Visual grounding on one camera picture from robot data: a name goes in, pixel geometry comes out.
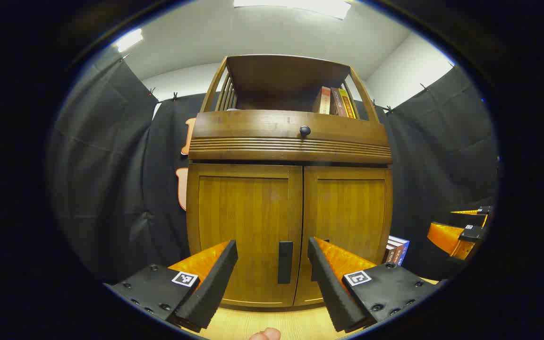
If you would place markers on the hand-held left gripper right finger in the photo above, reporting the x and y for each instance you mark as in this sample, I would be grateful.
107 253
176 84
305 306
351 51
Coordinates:
331 288

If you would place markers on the black round drawer knob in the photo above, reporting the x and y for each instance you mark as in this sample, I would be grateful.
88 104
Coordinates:
304 131

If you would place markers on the wooden shoe cabinet door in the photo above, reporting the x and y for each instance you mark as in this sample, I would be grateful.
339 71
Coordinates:
347 208
243 212

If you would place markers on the large ceiling light panel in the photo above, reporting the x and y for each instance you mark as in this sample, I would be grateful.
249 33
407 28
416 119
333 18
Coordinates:
295 5

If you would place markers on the brown book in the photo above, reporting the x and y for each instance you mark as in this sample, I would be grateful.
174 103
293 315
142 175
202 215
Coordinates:
337 101

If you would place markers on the maroon book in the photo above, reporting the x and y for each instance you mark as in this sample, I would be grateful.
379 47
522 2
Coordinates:
391 252

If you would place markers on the wooden double-door shoe cabinet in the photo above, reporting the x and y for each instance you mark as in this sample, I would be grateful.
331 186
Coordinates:
276 123

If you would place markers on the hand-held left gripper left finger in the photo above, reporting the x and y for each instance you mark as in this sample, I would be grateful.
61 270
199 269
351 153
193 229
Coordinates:
215 278

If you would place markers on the tan red book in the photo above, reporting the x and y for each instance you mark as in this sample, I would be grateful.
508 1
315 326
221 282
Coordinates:
324 100

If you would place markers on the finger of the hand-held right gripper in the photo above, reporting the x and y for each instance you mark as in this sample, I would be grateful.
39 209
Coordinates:
444 236
470 220

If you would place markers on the blue white book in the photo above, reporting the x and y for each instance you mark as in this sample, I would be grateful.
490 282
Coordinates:
403 251

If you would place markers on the yellow book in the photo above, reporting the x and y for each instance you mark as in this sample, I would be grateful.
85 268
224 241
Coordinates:
347 104

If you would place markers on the small ceiling light panel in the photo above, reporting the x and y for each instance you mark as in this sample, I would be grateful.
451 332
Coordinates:
129 39

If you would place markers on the black backdrop cloth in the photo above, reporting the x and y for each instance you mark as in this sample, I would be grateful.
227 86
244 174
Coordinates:
111 165

